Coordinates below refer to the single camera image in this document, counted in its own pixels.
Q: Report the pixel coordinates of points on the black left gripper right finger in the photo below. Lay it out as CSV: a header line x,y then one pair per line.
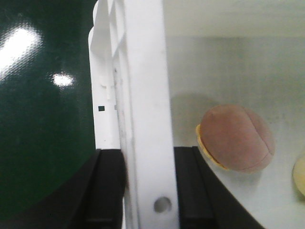
x,y
204,202

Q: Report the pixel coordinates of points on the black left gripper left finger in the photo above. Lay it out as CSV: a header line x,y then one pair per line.
x,y
91,199

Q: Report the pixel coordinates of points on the pink round plush toy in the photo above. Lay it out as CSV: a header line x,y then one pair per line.
x,y
235,138

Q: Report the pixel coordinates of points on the yellow round plush toy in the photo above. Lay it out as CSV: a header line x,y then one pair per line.
x,y
299,174

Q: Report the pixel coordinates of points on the white plastic tote box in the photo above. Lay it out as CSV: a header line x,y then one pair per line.
x,y
158,65

